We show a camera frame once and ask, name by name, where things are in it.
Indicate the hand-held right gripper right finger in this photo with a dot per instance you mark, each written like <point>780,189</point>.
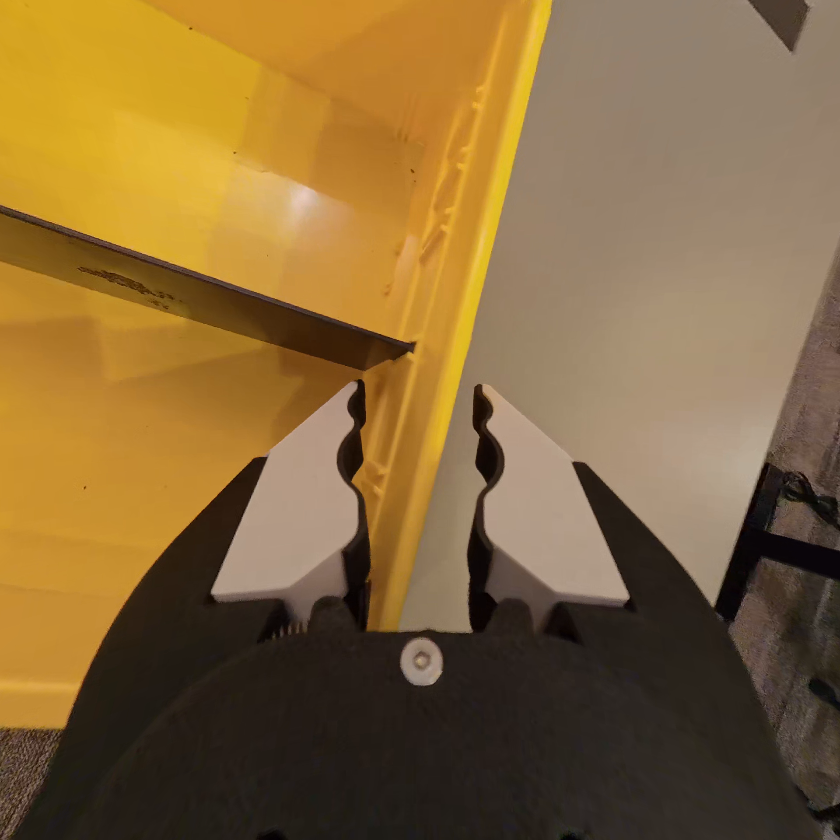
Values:
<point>551,531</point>

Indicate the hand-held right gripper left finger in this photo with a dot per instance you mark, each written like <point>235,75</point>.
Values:
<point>289,531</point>

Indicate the yellow plastic bin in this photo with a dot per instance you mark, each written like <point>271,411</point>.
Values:
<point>164,426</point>

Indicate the black bin divider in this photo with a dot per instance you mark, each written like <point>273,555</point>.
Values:
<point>197,302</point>

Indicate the black table leg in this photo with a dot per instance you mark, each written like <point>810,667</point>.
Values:
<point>787,548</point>

